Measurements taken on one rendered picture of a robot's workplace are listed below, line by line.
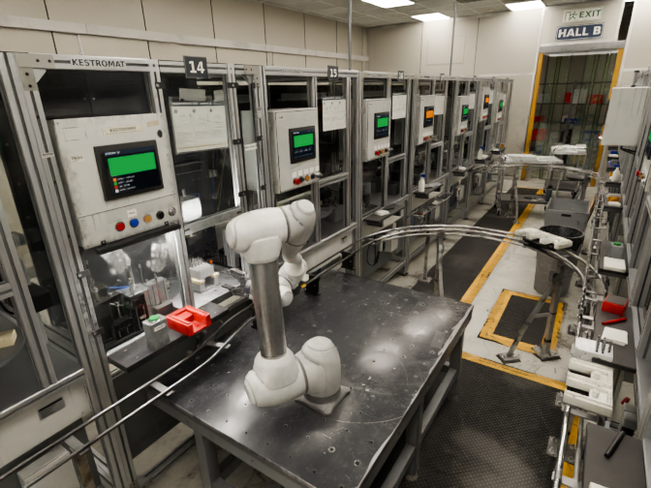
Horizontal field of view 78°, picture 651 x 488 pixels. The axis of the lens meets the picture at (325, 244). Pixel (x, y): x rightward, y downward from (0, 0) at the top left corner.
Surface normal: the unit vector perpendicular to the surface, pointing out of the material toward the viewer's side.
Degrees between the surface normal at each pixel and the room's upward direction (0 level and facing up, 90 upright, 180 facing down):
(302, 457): 0
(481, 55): 90
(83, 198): 90
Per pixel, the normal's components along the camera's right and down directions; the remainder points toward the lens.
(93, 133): 0.83, 0.18
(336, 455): -0.02, -0.94
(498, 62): -0.55, 0.30
